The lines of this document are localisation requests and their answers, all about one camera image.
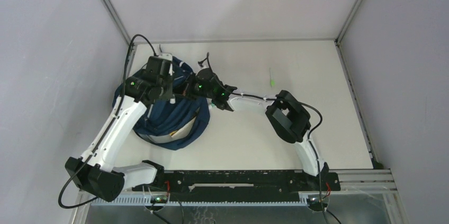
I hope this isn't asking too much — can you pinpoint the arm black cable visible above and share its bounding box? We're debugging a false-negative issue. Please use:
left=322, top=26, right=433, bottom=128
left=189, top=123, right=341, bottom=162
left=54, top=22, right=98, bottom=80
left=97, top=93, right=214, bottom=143
left=58, top=34, right=158, bottom=210
left=197, top=52, right=332, bottom=224

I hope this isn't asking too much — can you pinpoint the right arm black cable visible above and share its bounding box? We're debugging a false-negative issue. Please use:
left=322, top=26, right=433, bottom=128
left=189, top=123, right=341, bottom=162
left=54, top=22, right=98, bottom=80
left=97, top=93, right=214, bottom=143
left=197, top=52, right=332, bottom=224

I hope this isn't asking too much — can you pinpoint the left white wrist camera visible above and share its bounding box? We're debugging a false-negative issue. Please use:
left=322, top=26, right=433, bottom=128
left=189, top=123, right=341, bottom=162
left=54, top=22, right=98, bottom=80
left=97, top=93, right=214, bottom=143
left=158, top=52, right=173, bottom=76

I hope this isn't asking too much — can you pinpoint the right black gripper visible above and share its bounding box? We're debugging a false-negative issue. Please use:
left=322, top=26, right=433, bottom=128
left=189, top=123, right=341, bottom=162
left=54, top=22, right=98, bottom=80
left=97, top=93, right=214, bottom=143
left=173, top=73, right=214, bottom=102

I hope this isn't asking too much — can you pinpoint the yellow Little Prince book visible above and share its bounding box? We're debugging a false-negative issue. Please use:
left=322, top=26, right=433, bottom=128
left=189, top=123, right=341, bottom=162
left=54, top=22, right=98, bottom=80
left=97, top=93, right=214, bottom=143
left=170, top=123, right=193, bottom=140

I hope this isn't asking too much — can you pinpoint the white marker green cap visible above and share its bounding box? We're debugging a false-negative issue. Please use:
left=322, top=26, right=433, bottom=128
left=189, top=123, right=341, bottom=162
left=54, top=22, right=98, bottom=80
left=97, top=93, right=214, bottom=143
left=269, top=68, right=275, bottom=88

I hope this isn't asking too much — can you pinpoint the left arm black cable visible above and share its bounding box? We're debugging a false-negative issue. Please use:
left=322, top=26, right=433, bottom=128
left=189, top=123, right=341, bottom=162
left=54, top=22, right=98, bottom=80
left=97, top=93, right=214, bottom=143
left=58, top=34, right=158, bottom=210

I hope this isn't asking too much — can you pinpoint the navy blue student backpack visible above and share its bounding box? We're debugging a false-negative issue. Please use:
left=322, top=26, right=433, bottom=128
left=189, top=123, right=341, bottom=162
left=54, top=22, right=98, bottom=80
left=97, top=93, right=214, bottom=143
left=112, top=57, right=211, bottom=151

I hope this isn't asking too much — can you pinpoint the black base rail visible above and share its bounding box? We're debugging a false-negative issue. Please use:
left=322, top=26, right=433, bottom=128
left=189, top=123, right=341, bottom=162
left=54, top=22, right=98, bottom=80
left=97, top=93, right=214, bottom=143
left=132, top=169, right=341, bottom=203

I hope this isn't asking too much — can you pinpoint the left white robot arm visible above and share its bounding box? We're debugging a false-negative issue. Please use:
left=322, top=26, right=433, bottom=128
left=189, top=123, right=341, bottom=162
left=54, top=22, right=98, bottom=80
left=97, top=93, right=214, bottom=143
left=65, top=53, right=174, bottom=202

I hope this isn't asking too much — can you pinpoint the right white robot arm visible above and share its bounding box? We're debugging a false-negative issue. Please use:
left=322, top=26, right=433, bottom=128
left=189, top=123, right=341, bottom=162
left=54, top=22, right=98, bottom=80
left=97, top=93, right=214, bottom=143
left=179, top=68, right=329, bottom=190

